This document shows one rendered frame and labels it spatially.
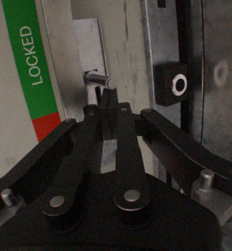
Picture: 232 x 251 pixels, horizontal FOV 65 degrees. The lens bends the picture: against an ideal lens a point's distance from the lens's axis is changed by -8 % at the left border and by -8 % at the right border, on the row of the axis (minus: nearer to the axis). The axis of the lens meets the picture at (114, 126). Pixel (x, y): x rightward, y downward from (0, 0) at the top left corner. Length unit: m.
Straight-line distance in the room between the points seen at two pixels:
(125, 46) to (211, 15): 0.13
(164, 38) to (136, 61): 0.06
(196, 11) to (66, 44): 0.21
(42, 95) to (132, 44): 0.14
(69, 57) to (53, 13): 0.05
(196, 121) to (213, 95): 0.06
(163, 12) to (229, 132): 0.21
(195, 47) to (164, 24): 0.06
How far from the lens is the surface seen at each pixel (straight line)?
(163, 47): 0.31
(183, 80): 0.31
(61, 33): 0.21
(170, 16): 0.33
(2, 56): 0.24
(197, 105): 0.36
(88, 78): 0.26
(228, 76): 0.31
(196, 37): 0.34
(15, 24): 0.24
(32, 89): 0.24
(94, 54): 0.26
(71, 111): 0.22
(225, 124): 0.33
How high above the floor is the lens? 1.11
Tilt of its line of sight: 24 degrees down
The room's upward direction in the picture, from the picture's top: 110 degrees counter-clockwise
